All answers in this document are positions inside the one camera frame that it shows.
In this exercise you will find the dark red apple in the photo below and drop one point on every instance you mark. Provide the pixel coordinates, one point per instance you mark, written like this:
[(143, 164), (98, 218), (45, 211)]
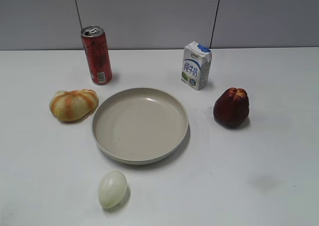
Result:
[(232, 108)]

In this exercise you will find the beige round plate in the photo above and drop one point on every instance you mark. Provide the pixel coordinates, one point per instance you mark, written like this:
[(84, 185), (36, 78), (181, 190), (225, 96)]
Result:
[(140, 126)]

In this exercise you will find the white blue milk carton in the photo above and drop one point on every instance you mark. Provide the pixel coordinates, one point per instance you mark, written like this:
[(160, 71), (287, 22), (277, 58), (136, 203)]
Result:
[(196, 65)]

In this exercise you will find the orange striped bread bun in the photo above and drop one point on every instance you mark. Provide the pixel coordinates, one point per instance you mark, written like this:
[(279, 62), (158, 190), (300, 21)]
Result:
[(69, 106)]

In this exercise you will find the pale white egg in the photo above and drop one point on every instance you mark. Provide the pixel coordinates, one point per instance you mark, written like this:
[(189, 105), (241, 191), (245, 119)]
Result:
[(112, 189)]

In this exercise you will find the red soda can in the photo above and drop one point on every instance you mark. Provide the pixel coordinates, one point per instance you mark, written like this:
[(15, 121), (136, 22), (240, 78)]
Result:
[(95, 46)]

